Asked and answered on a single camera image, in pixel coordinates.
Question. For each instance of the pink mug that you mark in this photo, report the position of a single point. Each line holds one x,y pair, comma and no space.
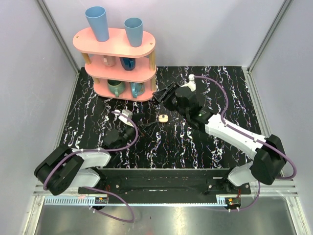
109,61

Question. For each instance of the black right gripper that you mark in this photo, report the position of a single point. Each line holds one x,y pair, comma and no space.
161,96

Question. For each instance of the blue butterfly mug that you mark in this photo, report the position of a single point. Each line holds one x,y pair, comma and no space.
137,89

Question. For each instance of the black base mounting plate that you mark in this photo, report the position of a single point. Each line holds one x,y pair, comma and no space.
169,186

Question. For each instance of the white earbuds charging case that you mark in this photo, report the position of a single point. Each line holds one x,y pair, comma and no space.
163,118

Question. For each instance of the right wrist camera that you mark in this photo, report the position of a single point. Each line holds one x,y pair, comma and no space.
191,84

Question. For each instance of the pink three-tier shelf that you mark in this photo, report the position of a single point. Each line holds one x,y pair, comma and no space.
116,59

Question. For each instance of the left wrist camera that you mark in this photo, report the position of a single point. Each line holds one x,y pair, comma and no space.
126,116

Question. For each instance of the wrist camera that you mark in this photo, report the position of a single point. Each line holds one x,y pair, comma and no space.
126,116
191,84

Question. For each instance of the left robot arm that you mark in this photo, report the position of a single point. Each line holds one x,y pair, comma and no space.
68,167

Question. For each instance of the dark blue mug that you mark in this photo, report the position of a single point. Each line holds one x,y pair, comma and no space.
127,63

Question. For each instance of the blue cup right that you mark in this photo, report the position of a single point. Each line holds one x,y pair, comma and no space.
134,31

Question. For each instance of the tall blue cup left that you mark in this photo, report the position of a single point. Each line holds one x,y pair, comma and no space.
97,19

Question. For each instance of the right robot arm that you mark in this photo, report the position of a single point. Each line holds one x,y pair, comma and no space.
265,153

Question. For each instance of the green ceramic mug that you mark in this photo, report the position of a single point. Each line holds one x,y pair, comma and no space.
116,87

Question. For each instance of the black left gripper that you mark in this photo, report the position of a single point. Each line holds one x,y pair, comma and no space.
136,121

